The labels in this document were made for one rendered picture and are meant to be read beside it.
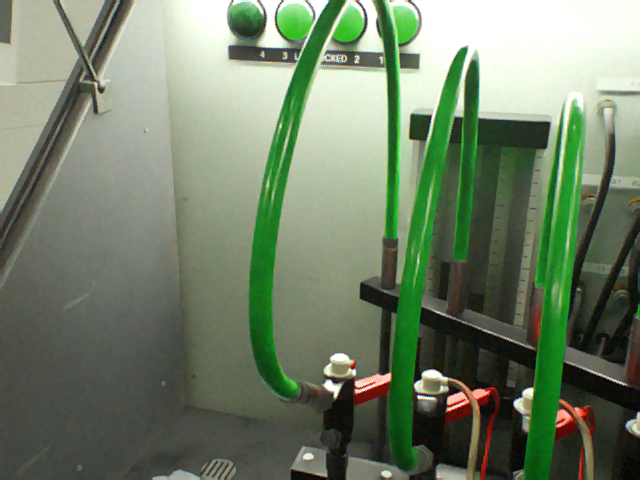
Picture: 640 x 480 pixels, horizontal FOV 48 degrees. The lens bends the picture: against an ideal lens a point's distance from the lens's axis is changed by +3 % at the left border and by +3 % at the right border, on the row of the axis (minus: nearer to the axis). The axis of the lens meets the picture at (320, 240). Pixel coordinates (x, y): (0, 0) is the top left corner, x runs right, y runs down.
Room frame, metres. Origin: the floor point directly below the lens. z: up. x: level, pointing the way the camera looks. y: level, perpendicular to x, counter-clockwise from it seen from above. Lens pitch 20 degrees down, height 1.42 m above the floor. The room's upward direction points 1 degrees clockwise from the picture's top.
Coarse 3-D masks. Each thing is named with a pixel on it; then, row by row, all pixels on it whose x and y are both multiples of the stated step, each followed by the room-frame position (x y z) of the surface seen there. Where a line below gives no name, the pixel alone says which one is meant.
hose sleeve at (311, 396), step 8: (304, 384) 0.42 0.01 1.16; (312, 384) 0.45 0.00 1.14; (304, 392) 0.42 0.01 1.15; (312, 392) 0.43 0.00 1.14; (320, 392) 0.46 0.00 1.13; (280, 400) 0.41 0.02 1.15; (288, 400) 0.41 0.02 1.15; (296, 400) 0.41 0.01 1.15; (304, 400) 0.42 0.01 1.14; (312, 400) 0.44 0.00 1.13; (320, 400) 0.45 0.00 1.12; (312, 408) 0.46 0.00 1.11
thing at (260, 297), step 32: (352, 0) 0.51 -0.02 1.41; (384, 0) 0.61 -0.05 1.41; (320, 32) 0.46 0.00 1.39; (384, 32) 0.65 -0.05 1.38; (288, 96) 0.42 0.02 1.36; (288, 128) 0.40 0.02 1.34; (288, 160) 0.39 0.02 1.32; (256, 224) 0.37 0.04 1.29; (256, 256) 0.36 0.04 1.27; (256, 288) 0.36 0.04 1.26; (256, 320) 0.36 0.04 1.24; (256, 352) 0.36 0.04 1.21; (288, 384) 0.39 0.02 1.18
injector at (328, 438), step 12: (324, 372) 0.53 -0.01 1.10; (324, 384) 0.53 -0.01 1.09; (348, 384) 0.52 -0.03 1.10; (348, 396) 0.52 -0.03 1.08; (336, 408) 0.52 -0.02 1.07; (348, 408) 0.52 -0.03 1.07; (324, 420) 0.53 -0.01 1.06; (336, 420) 0.52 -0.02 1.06; (348, 420) 0.52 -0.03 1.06; (324, 432) 0.51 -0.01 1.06; (336, 432) 0.51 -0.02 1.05; (348, 432) 0.52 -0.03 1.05; (324, 444) 0.50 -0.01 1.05; (336, 444) 0.51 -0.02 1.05; (336, 456) 0.52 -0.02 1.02; (336, 468) 0.52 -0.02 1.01
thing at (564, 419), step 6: (576, 408) 0.52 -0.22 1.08; (558, 414) 0.51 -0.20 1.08; (564, 414) 0.51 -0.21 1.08; (582, 414) 0.52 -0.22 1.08; (558, 420) 0.50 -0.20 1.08; (564, 420) 0.50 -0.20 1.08; (570, 420) 0.50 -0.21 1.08; (558, 426) 0.49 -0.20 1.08; (564, 426) 0.50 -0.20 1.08; (570, 426) 0.50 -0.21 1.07; (576, 426) 0.51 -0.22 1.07; (558, 432) 0.49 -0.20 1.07; (564, 432) 0.50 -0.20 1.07; (570, 432) 0.50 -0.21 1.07; (558, 438) 0.49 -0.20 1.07
